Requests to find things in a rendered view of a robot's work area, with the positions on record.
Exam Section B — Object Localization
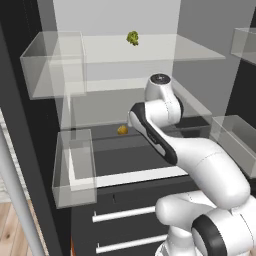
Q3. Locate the glass fridge shelf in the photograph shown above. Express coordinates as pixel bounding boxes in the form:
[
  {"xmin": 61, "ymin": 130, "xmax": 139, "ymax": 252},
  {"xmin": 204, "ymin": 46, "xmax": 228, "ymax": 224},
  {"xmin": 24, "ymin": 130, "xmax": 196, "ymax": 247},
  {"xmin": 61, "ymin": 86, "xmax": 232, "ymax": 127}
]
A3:
[
  {"xmin": 70, "ymin": 77, "xmax": 213, "ymax": 130},
  {"xmin": 33, "ymin": 33, "xmax": 227, "ymax": 65}
]

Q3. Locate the white-rimmed fridge drawer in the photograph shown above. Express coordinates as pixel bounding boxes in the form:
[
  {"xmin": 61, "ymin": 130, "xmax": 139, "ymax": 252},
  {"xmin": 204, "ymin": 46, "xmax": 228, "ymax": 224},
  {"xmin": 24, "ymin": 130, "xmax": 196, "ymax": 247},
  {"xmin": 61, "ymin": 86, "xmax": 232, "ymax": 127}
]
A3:
[{"xmin": 67, "ymin": 145, "xmax": 190, "ymax": 192}]

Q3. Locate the dark freezer drawer front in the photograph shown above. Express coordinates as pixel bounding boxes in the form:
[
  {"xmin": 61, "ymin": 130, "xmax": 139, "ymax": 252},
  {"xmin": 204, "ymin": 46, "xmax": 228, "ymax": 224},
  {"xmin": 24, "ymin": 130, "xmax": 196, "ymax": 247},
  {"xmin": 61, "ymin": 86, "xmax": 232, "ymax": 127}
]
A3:
[
  {"xmin": 70, "ymin": 176, "xmax": 202, "ymax": 234},
  {"xmin": 70, "ymin": 219, "xmax": 174, "ymax": 256}
]

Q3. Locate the open fridge cabinet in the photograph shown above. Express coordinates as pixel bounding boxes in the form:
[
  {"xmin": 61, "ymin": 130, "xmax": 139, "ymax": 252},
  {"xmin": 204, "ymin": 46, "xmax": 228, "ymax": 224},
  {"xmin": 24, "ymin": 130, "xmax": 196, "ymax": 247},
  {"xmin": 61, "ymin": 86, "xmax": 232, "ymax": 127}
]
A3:
[{"xmin": 36, "ymin": 0, "xmax": 256, "ymax": 256}]

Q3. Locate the dark right-hand fridge door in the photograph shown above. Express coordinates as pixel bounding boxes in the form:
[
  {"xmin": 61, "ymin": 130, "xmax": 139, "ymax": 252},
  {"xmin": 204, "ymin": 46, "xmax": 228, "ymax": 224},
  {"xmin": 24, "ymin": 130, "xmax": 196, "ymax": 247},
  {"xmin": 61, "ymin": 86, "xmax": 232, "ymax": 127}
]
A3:
[{"xmin": 225, "ymin": 0, "xmax": 256, "ymax": 180}]

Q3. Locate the dark left-hand fridge door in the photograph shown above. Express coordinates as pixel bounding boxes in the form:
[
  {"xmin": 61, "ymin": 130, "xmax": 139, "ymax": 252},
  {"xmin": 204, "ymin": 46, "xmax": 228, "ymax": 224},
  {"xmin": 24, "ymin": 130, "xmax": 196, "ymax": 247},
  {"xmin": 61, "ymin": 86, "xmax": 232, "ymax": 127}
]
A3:
[{"xmin": 0, "ymin": 0, "xmax": 73, "ymax": 256}]

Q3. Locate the yellow-orange round food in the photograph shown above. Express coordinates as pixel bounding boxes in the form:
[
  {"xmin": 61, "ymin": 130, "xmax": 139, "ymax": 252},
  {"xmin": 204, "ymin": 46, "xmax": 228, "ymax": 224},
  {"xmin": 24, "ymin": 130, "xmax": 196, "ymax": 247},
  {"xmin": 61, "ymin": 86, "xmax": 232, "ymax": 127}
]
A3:
[{"xmin": 116, "ymin": 124, "xmax": 129, "ymax": 136}]

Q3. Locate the narrow clear door bin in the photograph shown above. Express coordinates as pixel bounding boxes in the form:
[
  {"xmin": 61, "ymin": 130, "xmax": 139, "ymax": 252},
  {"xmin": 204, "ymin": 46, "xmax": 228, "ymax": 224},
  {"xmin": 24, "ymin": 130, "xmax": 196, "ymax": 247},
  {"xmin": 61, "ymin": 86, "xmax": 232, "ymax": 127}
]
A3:
[{"xmin": 52, "ymin": 128, "xmax": 98, "ymax": 210}]

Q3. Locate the green broccoli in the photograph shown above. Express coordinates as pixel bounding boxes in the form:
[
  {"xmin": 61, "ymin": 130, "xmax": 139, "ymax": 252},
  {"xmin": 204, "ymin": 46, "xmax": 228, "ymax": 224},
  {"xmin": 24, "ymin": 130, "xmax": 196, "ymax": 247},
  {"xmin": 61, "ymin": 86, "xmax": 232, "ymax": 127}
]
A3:
[{"xmin": 125, "ymin": 30, "xmax": 140, "ymax": 47}]

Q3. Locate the large clear door bin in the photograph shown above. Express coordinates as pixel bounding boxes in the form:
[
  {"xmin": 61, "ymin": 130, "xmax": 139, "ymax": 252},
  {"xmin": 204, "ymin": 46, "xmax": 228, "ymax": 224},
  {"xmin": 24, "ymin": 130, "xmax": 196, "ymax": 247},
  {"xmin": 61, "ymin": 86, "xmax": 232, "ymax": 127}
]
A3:
[{"xmin": 19, "ymin": 31, "xmax": 88, "ymax": 101}]

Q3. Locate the long clear door bin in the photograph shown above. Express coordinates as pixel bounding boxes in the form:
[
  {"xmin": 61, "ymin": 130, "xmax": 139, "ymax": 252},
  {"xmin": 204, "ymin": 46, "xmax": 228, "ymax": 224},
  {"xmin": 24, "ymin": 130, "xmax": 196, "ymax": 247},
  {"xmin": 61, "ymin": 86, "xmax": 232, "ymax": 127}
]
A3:
[{"xmin": 209, "ymin": 114, "xmax": 256, "ymax": 178}]

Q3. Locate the small clear door bin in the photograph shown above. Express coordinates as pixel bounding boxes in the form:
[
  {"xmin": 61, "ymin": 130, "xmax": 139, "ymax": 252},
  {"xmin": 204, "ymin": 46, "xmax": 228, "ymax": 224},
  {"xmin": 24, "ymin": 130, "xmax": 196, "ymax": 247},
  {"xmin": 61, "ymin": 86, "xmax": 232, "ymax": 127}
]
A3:
[{"xmin": 230, "ymin": 27, "xmax": 256, "ymax": 65}]

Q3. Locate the white drawer handle bar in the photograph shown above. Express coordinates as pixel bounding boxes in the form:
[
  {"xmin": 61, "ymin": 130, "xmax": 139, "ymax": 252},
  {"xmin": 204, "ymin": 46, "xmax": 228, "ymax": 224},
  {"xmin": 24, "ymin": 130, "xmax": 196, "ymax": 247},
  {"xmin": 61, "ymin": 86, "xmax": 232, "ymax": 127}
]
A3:
[
  {"xmin": 95, "ymin": 233, "xmax": 168, "ymax": 255},
  {"xmin": 91, "ymin": 205, "xmax": 157, "ymax": 224}
]

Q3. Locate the grey fridge door handle bar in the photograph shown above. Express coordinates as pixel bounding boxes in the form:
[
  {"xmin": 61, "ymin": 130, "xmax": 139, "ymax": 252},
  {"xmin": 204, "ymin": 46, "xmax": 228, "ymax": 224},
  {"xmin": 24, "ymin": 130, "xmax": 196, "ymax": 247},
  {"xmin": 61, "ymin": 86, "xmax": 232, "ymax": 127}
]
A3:
[{"xmin": 0, "ymin": 123, "xmax": 46, "ymax": 256}]

